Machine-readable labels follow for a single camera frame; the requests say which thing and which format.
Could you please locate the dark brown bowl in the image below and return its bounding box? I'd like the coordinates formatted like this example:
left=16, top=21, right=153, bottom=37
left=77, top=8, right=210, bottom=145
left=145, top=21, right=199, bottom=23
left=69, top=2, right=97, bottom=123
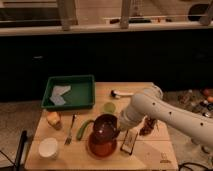
left=93, top=114, right=120, bottom=143

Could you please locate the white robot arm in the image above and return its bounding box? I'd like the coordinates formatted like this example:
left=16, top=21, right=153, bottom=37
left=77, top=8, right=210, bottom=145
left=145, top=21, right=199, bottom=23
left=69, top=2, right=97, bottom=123
left=118, top=85, right=213, bottom=148

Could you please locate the green plastic tray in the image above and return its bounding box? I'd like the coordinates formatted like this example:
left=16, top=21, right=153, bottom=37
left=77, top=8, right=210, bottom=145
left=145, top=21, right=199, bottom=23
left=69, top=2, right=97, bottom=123
left=42, top=75, right=95, bottom=111

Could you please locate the green cup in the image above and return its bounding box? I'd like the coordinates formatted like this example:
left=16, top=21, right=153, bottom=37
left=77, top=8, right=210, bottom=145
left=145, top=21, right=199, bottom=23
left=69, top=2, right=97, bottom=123
left=103, top=102, right=116, bottom=114

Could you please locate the green cucumber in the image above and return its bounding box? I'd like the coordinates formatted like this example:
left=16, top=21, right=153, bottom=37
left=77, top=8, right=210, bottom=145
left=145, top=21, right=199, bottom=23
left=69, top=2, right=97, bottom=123
left=76, top=119, right=94, bottom=141

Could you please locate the grey folded cloth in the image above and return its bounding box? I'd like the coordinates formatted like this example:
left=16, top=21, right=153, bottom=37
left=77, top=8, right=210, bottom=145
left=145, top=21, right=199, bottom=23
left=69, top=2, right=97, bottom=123
left=50, top=85, right=71, bottom=106

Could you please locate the black rectangular grater box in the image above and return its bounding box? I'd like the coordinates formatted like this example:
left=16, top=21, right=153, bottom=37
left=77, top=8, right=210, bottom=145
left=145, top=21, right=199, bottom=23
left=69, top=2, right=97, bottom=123
left=120, top=130, right=138, bottom=155

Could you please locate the orange bowl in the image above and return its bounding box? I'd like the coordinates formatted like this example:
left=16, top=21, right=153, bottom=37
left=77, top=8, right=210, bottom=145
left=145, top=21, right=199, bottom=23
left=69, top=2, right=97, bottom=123
left=87, top=133, right=117, bottom=158

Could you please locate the silver fork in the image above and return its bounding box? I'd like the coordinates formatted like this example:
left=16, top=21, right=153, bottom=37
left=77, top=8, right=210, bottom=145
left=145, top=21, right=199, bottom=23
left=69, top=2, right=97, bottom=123
left=64, top=114, right=76, bottom=145

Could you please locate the white cup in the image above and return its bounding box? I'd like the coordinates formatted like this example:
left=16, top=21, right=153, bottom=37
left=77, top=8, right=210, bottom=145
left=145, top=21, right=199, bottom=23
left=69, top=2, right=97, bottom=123
left=38, top=138, right=58, bottom=159

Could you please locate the white handled brush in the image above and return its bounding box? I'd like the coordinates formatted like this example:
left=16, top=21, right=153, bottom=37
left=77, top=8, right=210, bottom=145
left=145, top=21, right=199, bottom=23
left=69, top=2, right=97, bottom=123
left=111, top=90, right=132, bottom=99

